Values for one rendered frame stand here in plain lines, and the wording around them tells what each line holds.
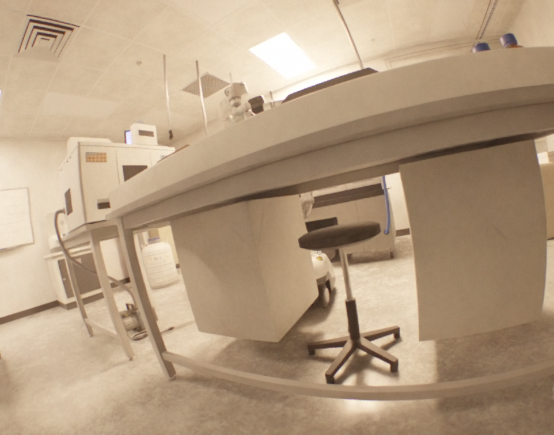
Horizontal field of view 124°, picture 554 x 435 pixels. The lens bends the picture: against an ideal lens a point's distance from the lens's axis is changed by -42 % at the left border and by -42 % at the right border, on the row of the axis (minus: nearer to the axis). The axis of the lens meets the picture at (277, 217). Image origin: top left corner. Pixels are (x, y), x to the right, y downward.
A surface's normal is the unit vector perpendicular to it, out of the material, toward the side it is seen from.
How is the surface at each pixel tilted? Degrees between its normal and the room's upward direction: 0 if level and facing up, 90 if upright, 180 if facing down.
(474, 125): 90
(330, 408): 0
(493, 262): 90
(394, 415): 0
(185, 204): 90
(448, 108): 90
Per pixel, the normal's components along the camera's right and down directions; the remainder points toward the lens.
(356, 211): -0.46, 0.12
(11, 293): 0.86, -0.17
